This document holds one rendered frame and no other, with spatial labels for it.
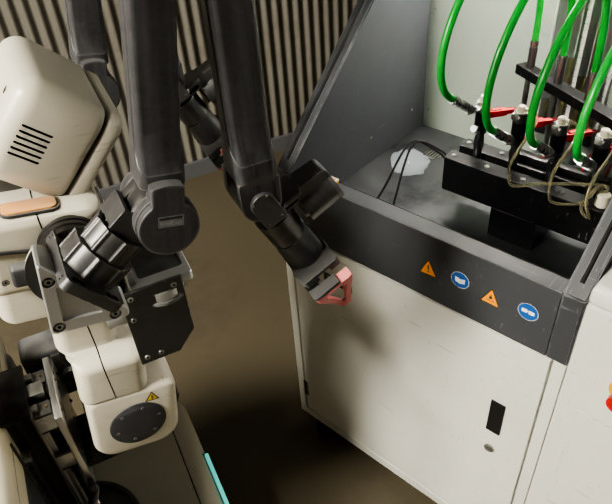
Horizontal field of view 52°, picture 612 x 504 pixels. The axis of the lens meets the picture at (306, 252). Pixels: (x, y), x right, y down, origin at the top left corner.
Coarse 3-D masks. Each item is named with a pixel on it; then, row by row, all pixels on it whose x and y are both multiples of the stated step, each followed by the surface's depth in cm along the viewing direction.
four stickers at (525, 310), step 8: (424, 264) 123; (432, 264) 122; (424, 272) 125; (432, 272) 123; (456, 272) 119; (456, 280) 120; (464, 280) 118; (464, 288) 119; (488, 288) 115; (480, 296) 118; (488, 296) 116; (496, 296) 115; (496, 304) 116; (520, 304) 112; (528, 304) 111; (520, 312) 113; (528, 312) 112; (536, 312) 110; (528, 320) 113; (536, 320) 111
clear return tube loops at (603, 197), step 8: (536, 120) 119; (520, 144) 117; (568, 152) 113; (512, 160) 116; (560, 160) 112; (608, 160) 109; (600, 168) 108; (552, 176) 112; (512, 184) 118; (520, 184) 119; (528, 184) 119; (536, 184) 119; (544, 184) 119; (552, 184) 118; (560, 184) 118; (568, 184) 117; (576, 184) 117; (584, 184) 116; (592, 184) 108; (600, 184) 115; (592, 192) 115; (600, 192) 116; (608, 192) 116; (552, 200) 114; (584, 200) 114; (600, 200) 115; (608, 200) 115; (600, 208) 117; (584, 216) 112
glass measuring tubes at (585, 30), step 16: (560, 0) 130; (576, 0) 130; (592, 0) 128; (560, 16) 132; (592, 16) 128; (576, 32) 131; (592, 32) 129; (608, 32) 127; (576, 48) 135; (592, 48) 131; (608, 48) 129; (576, 64) 137; (576, 80) 137; (608, 80) 134; (544, 96) 143; (544, 112) 146; (560, 112) 143; (576, 112) 141; (544, 128) 147; (592, 128) 142
